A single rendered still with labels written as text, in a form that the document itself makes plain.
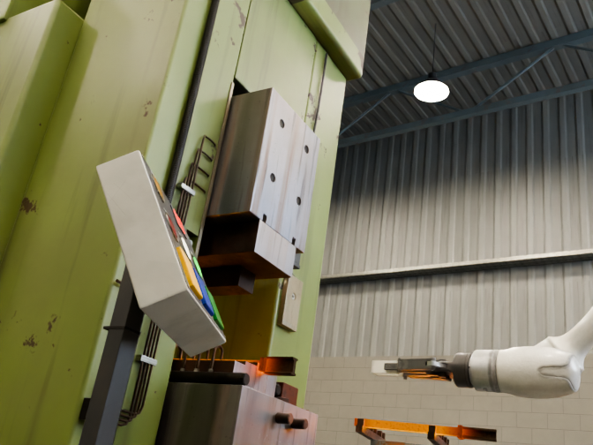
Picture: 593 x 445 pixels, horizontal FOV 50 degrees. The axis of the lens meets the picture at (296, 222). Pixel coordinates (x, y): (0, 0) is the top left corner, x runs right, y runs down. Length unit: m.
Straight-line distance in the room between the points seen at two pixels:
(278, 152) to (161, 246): 0.86
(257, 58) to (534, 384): 1.29
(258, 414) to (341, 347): 9.27
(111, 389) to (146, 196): 0.34
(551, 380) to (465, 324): 8.58
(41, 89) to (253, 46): 0.65
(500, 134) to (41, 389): 10.08
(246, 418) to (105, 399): 0.48
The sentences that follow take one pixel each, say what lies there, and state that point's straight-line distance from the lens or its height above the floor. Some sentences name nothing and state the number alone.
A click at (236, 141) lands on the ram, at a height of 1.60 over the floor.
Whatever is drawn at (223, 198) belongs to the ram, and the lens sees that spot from 1.77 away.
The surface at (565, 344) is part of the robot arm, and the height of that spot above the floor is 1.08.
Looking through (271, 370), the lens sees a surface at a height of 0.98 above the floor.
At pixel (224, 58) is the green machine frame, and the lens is 1.97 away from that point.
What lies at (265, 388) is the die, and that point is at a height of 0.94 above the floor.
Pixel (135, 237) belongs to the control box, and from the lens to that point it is 1.08.
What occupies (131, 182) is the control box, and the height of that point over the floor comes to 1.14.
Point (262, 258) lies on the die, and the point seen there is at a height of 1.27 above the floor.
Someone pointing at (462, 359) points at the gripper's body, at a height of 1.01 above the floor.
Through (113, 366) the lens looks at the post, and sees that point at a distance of 1.18.
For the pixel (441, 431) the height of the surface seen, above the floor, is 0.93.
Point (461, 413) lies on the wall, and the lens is 9.70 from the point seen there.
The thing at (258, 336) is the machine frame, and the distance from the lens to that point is 2.04.
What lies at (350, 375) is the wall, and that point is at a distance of 10.63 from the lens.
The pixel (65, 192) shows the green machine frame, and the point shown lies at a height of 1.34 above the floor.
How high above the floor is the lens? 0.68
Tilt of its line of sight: 24 degrees up
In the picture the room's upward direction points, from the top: 9 degrees clockwise
